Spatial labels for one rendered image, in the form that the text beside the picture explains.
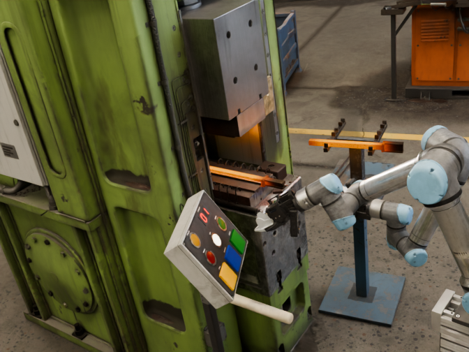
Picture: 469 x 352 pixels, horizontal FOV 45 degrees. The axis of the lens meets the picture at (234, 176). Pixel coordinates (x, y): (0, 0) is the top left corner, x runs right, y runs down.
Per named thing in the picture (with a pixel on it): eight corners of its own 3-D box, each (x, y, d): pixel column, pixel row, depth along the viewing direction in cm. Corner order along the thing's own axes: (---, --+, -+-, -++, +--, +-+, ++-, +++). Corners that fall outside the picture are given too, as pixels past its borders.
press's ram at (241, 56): (279, 85, 249) (269, -8, 230) (229, 121, 223) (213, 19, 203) (204, 77, 272) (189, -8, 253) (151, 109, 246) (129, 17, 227)
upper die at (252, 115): (265, 117, 244) (263, 97, 240) (239, 137, 230) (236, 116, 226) (190, 107, 267) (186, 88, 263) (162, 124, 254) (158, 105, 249)
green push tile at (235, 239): (246, 242, 217) (234, 228, 214) (242, 254, 211) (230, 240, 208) (242, 244, 218) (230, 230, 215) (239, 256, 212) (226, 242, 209)
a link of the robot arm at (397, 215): (407, 231, 216) (407, 212, 212) (379, 225, 222) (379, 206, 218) (414, 220, 221) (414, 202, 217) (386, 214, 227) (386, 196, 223)
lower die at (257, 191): (274, 188, 261) (272, 172, 257) (250, 210, 247) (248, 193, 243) (203, 172, 284) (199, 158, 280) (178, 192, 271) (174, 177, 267)
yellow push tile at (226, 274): (237, 276, 200) (224, 261, 197) (234, 290, 194) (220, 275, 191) (233, 278, 201) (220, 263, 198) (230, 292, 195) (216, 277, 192)
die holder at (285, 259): (308, 251, 289) (301, 175, 268) (270, 297, 263) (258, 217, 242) (220, 227, 320) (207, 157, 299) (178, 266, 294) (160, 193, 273)
